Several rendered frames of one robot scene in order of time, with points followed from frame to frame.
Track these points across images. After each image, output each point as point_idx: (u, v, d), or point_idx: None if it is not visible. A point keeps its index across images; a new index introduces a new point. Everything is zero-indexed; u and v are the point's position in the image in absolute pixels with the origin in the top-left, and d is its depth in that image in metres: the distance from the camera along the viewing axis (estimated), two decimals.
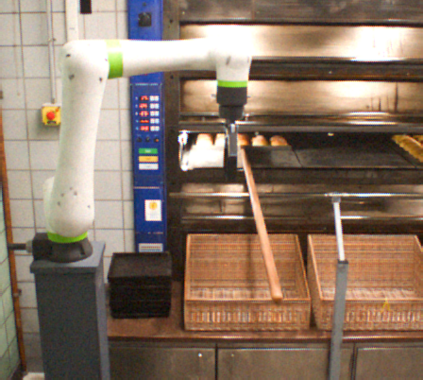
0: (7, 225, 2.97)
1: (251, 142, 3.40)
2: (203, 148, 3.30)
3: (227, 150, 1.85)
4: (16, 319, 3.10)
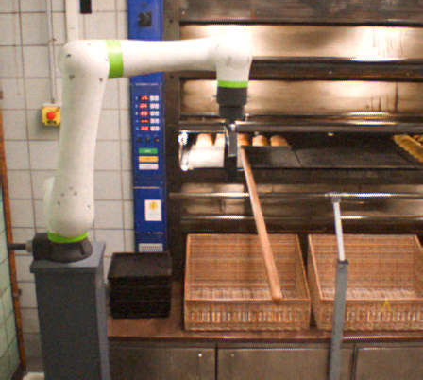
0: (7, 225, 2.97)
1: (251, 142, 3.40)
2: (203, 148, 3.30)
3: (227, 150, 1.85)
4: (16, 319, 3.10)
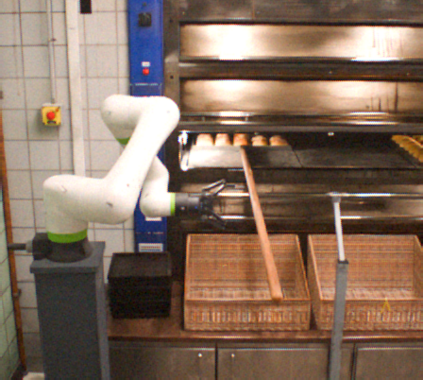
0: (7, 225, 2.97)
1: (251, 142, 3.40)
2: (203, 148, 3.30)
3: (228, 188, 2.32)
4: (16, 319, 3.10)
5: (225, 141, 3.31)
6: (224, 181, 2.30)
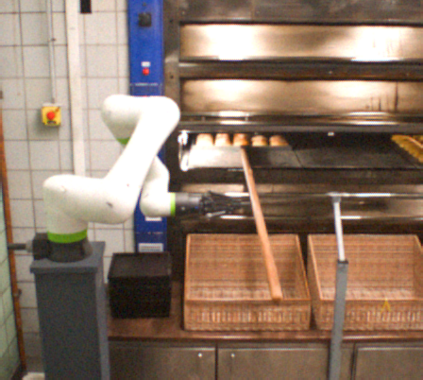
0: (7, 225, 2.97)
1: (251, 142, 3.40)
2: (203, 148, 3.30)
3: (234, 204, 2.34)
4: (16, 319, 3.10)
5: (225, 141, 3.31)
6: (230, 198, 2.31)
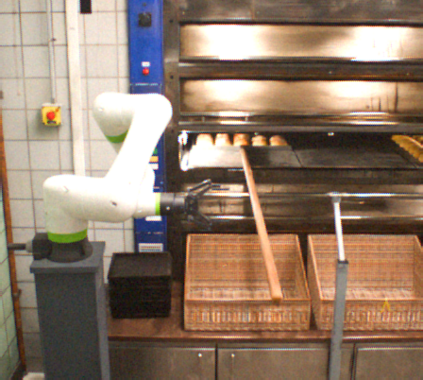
0: (7, 225, 2.97)
1: (251, 142, 3.40)
2: (203, 148, 3.30)
3: (213, 188, 2.32)
4: (16, 319, 3.10)
5: (225, 141, 3.31)
6: (209, 181, 2.30)
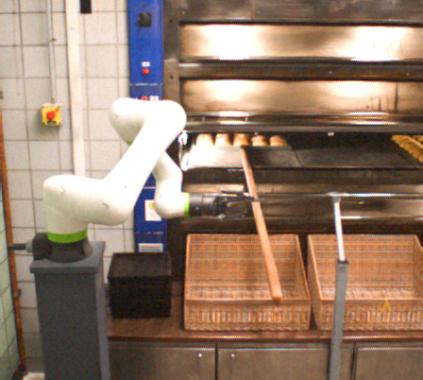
0: (7, 225, 2.97)
1: (251, 142, 3.40)
2: (203, 148, 3.30)
3: (247, 200, 2.34)
4: (16, 319, 3.10)
5: (225, 141, 3.31)
6: (244, 194, 2.31)
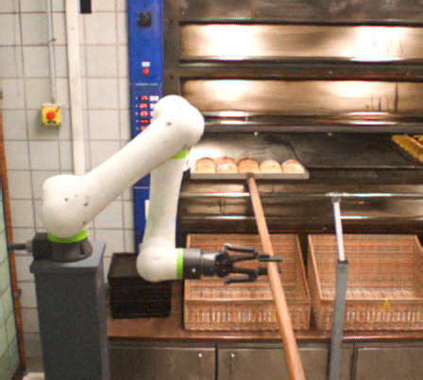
0: (7, 225, 2.97)
1: (260, 167, 2.84)
2: (202, 177, 2.74)
3: (261, 259, 1.77)
4: (16, 319, 3.10)
5: (228, 167, 2.75)
6: (256, 251, 1.74)
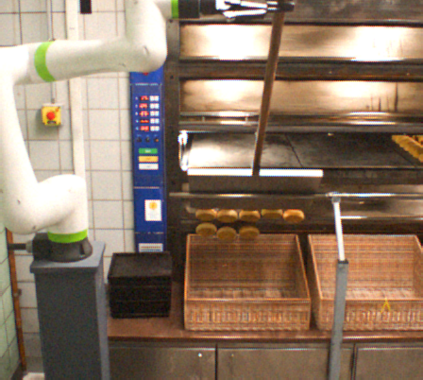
0: None
1: (262, 210, 2.78)
2: (201, 172, 2.41)
3: None
4: (16, 319, 3.10)
5: None
6: None
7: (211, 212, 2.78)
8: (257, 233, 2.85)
